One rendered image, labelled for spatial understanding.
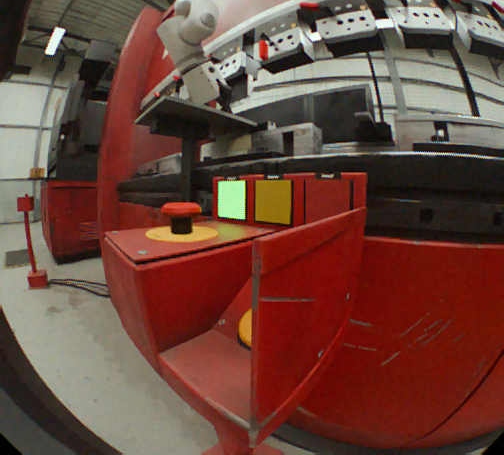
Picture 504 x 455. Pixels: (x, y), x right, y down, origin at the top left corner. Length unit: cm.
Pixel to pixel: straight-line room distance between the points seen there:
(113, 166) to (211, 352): 123
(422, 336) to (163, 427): 84
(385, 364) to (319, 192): 30
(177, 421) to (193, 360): 78
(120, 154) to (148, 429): 138
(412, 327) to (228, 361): 26
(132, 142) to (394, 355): 143
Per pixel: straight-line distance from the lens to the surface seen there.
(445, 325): 34
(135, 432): 94
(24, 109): 784
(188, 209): 19
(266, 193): 23
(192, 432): 90
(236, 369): 15
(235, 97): 67
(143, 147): 139
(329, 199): 20
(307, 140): 46
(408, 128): 42
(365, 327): 34
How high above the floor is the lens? 82
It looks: 3 degrees down
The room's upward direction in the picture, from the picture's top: 1 degrees clockwise
